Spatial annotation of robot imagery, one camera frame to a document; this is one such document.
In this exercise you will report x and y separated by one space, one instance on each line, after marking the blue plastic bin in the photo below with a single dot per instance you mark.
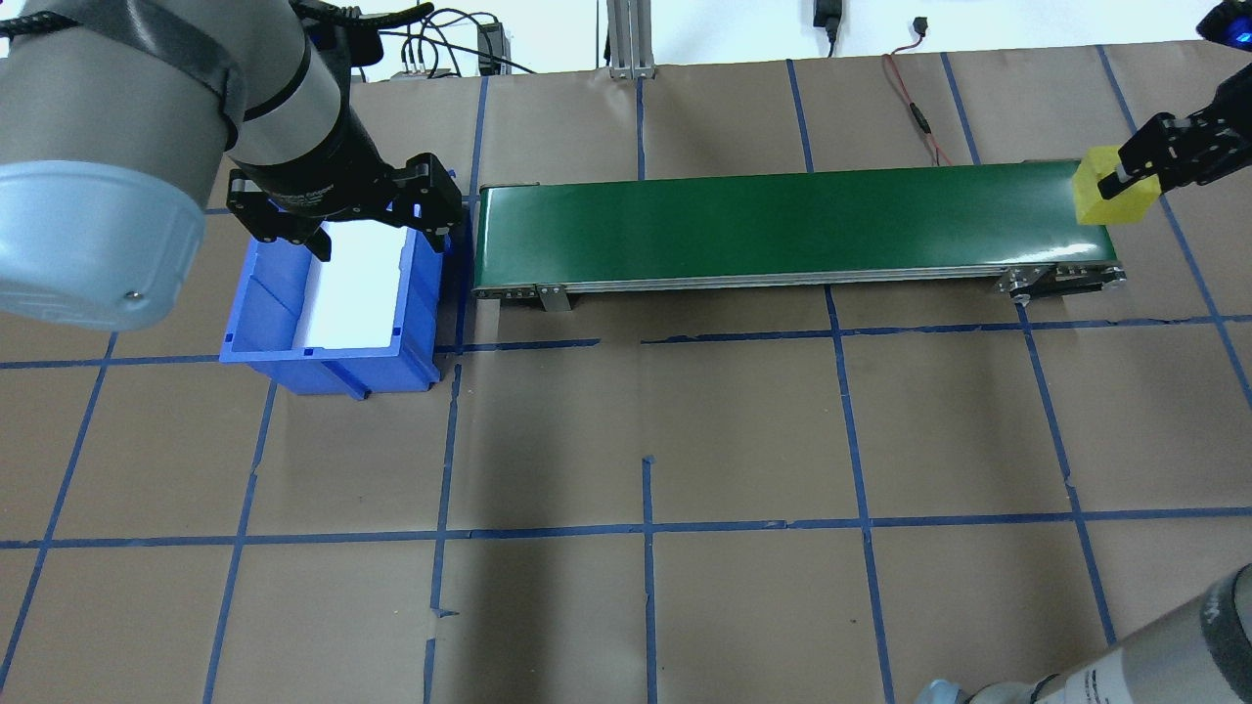
391 362

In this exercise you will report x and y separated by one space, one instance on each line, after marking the aluminium frame post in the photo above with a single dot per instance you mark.
631 39

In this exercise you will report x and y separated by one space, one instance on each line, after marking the grey connector box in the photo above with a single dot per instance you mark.
423 73

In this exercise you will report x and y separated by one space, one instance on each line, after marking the green conveyor belt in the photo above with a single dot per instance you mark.
685 225

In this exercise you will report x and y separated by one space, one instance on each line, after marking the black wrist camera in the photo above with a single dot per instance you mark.
1230 22
342 44

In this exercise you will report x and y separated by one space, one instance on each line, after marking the white foam sheet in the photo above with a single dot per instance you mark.
357 303

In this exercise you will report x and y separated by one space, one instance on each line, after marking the yellow foam block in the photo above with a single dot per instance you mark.
1095 191

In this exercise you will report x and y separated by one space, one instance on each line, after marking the black power adapter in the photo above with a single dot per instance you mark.
490 47

